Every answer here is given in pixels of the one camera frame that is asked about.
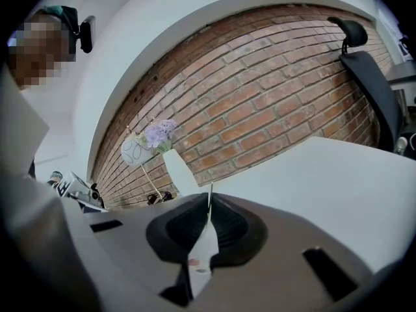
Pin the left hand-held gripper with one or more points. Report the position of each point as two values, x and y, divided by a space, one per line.
70 185

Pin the purple flowers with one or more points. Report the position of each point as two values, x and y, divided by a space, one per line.
159 133

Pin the white vase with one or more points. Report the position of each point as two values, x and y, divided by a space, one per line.
178 174

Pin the small white object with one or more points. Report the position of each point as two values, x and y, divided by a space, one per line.
201 249

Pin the black head-mounted camera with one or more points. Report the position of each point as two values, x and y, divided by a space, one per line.
87 34

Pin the white table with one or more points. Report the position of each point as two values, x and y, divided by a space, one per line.
325 187

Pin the person's head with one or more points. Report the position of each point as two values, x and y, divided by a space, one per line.
39 50

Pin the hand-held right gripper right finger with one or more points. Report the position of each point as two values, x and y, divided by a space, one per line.
286 252

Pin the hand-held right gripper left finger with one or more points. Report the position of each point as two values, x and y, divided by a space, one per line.
130 239

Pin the black office chair with headrest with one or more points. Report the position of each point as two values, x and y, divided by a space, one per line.
373 86

